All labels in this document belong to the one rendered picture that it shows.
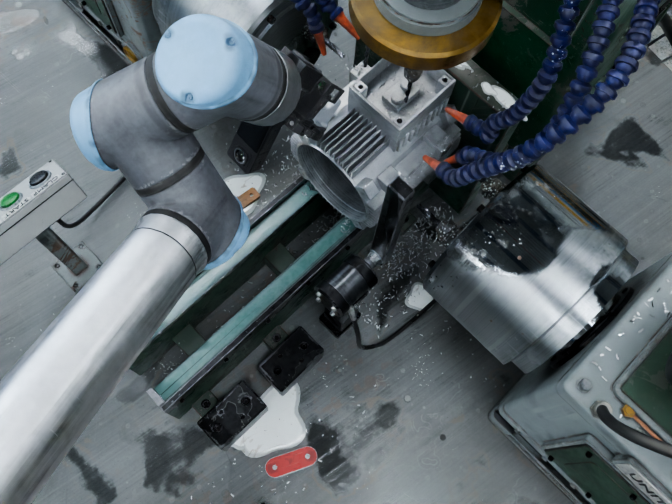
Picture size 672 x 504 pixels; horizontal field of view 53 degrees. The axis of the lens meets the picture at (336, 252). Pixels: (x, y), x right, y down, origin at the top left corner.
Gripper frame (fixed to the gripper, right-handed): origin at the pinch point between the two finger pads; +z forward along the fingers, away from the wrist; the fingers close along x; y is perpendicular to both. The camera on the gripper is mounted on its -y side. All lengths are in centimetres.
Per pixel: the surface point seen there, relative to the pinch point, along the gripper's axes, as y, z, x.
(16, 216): -35.4, -19.3, 18.6
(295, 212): -14.9, 11.3, -2.9
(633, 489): -6, -3, -65
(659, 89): 45, 60, -31
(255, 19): 5.8, -4.1, 15.8
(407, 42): 16.6, -18.6, -9.3
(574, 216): 14.4, 1.0, -36.1
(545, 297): 4.4, -4.1, -40.6
